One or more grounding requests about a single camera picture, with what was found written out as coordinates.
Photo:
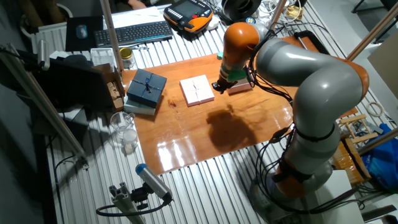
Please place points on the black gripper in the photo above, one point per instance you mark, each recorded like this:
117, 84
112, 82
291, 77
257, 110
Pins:
226, 84

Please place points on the white gift box lid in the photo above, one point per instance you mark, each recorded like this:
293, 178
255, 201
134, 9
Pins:
196, 90

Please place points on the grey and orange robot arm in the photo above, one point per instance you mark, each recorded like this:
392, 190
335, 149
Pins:
311, 81

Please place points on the person forearm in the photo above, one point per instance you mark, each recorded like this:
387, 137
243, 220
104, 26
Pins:
136, 3

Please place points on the open pink box base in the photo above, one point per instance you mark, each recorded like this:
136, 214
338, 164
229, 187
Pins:
241, 88

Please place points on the dark blue ribboned gift box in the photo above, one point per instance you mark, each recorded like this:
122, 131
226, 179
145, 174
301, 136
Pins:
146, 88

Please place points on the brown cardboard box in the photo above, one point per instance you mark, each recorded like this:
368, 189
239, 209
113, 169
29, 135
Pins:
115, 90

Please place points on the glossy wooden board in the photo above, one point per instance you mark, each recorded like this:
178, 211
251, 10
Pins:
186, 137

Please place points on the white rounded object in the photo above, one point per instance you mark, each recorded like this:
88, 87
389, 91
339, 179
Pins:
213, 23

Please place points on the round blue badge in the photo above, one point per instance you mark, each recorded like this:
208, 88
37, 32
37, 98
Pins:
250, 20

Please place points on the orange and black teach pendant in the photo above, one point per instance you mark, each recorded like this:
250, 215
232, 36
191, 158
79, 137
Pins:
188, 14

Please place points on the black filament spool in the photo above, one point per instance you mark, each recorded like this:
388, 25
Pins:
236, 9

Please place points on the glass jar with yellow lid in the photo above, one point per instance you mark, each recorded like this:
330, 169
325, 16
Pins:
127, 57

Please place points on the black computer keyboard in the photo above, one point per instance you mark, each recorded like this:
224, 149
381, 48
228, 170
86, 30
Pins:
133, 33

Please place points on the small clear plastic cup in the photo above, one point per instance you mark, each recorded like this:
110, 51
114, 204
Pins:
130, 140

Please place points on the clear glass measuring cup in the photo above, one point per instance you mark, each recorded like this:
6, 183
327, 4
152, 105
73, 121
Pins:
121, 123

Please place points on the gold shiny packet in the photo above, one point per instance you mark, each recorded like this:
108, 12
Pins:
294, 12

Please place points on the white paper sheets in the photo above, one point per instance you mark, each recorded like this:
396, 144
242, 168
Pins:
136, 15

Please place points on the clear plastic tray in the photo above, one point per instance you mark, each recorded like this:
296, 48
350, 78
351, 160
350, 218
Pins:
102, 56

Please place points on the small wooden rack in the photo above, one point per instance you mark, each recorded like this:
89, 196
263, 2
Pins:
354, 119

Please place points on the black mouse pad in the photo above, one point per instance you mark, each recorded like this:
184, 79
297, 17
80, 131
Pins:
93, 25

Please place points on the dark monitor panel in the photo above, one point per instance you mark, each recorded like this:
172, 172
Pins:
71, 84

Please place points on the grey computer mouse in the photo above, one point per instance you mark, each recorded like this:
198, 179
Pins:
81, 31

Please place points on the taped cardboard package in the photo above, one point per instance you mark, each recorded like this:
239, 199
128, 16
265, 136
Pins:
351, 161

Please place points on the beige cardboard sheet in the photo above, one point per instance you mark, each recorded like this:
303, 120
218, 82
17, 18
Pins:
387, 65

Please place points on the blue plastic bag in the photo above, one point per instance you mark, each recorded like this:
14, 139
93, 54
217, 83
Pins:
384, 158

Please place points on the black chair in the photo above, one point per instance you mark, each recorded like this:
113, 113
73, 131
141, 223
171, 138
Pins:
391, 3

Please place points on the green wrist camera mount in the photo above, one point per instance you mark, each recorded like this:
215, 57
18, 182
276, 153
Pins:
237, 75

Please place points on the wooden frame pole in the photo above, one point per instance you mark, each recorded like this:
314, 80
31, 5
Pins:
373, 31
277, 14
110, 31
377, 141

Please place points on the silver camera with blue end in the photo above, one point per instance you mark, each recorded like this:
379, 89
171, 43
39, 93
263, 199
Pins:
154, 182

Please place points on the aluminium profile camera mount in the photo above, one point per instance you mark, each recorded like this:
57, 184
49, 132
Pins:
126, 203

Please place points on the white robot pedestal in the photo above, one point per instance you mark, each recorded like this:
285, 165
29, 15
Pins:
337, 193

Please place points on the aluminium frame beam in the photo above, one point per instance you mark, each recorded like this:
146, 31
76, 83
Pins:
40, 102

